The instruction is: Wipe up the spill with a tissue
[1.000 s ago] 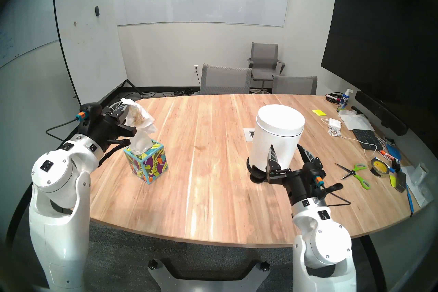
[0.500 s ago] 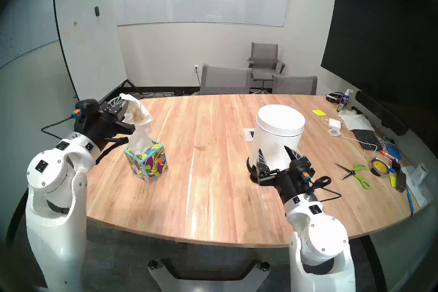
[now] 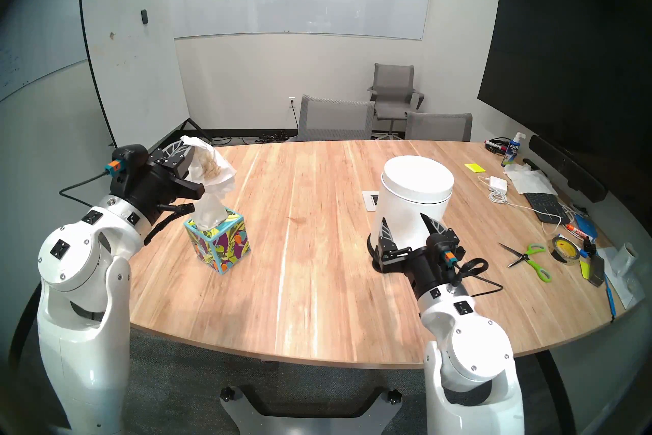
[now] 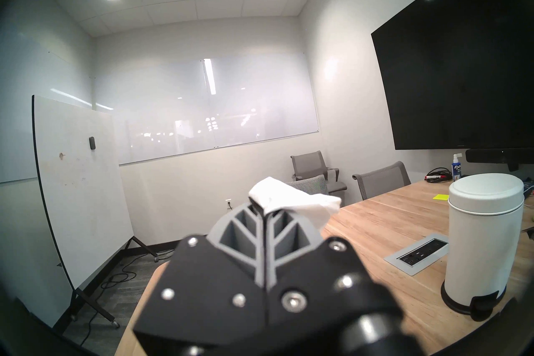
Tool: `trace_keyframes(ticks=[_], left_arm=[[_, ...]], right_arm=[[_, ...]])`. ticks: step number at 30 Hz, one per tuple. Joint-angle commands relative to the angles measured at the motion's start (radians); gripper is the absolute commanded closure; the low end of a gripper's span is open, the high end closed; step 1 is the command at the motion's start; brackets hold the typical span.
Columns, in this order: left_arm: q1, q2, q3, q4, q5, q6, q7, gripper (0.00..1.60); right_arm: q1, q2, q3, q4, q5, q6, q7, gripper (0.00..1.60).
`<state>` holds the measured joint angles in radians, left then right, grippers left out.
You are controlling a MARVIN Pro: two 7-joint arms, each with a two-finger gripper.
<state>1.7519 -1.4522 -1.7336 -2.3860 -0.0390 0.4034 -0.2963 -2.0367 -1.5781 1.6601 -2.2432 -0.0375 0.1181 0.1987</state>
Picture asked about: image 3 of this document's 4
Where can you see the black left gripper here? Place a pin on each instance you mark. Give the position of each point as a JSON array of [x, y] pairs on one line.
[[147, 192]]

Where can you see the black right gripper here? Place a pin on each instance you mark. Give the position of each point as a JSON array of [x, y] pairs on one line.
[[423, 271]]

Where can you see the white pedal trash can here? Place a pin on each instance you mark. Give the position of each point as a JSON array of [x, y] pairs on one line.
[[407, 199]]

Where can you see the colourful patterned tissue box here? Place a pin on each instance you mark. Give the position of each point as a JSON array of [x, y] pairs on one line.
[[224, 245]]

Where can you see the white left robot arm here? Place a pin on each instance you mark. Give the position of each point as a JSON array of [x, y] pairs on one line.
[[81, 317]]

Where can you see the table power outlet plate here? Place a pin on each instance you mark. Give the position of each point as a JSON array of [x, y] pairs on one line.
[[369, 199]]

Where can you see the yellow sticky note pad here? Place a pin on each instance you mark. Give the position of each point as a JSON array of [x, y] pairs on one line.
[[474, 168]]

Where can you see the grey mesh office chair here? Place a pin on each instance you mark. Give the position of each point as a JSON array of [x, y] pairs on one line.
[[439, 127], [336, 119]]

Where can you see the rolling whiteboard on stand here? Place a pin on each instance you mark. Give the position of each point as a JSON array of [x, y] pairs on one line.
[[132, 67]]

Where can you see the red whiteboard marker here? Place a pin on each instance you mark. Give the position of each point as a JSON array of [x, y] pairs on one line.
[[494, 143]]

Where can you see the crumpled white paper towel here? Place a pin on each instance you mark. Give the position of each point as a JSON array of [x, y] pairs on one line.
[[530, 180]]

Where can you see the whiteboard cleaner spray bottle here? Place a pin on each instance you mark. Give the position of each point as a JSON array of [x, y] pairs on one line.
[[512, 153]]

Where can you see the black keyboard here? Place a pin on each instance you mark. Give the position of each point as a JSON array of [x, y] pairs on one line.
[[545, 205]]

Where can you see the grey office chair with armrests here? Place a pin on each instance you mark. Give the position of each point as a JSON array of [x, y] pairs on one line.
[[395, 85]]

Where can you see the clear tape roll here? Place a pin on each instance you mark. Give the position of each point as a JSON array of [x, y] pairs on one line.
[[573, 254]]

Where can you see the orange white marker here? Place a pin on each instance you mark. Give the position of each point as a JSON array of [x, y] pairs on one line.
[[574, 231]]

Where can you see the black video bar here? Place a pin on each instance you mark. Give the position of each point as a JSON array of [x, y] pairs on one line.
[[565, 166]]

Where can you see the blue packet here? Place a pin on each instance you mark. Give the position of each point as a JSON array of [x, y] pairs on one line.
[[585, 227]]

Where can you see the black and yellow box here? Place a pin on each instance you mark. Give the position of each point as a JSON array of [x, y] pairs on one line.
[[595, 271]]

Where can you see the blue pen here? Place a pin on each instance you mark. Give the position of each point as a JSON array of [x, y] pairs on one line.
[[609, 296]]

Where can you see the white paper sheet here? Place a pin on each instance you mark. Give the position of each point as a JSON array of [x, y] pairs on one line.
[[624, 288]]

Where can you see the large black TV screen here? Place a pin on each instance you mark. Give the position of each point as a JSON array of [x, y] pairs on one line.
[[565, 57]]

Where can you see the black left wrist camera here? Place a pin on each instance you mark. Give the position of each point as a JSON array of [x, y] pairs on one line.
[[130, 161]]

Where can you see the side wall whiteboard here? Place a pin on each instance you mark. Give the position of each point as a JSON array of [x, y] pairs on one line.
[[25, 62]]

